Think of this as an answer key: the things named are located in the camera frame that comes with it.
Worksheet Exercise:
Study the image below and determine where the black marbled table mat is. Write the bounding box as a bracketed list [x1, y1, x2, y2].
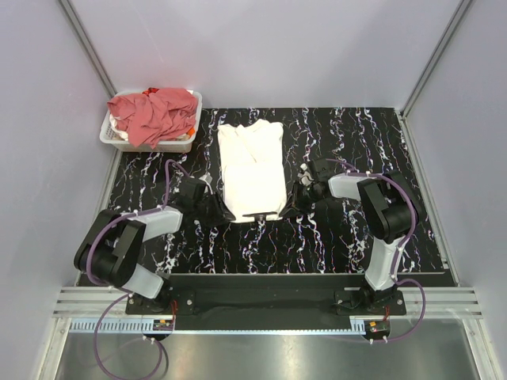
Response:
[99, 107, 421, 274]

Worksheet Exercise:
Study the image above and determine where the grey slotted cable duct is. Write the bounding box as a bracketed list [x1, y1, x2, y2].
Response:
[70, 317, 365, 336]

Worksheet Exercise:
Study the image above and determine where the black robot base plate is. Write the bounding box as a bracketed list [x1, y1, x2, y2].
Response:
[126, 274, 406, 317]

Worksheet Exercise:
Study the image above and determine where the aluminium frame post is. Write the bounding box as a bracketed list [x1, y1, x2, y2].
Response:
[399, 0, 475, 118]
[57, 0, 116, 97]

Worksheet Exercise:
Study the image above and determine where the pink crumpled t-shirt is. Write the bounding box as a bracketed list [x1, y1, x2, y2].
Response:
[107, 88, 197, 148]

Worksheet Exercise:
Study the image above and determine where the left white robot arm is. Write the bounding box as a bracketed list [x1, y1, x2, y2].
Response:
[74, 177, 235, 314]

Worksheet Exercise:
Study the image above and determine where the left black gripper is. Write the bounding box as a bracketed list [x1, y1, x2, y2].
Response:
[194, 191, 235, 228]

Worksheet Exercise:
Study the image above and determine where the right aluminium frame post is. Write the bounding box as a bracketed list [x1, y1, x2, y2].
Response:
[399, 0, 475, 118]

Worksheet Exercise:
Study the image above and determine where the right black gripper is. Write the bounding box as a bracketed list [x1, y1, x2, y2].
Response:
[280, 181, 325, 219]

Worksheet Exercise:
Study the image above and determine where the white t-shirt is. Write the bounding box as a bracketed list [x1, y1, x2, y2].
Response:
[218, 120, 287, 223]

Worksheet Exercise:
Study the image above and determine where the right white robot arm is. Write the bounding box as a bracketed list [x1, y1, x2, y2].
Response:
[279, 158, 425, 314]

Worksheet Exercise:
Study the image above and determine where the left aluminium frame post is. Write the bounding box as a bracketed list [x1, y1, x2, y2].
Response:
[57, 0, 116, 97]

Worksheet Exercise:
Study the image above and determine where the white garment in basket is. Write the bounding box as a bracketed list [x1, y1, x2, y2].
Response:
[109, 114, 128, 141]

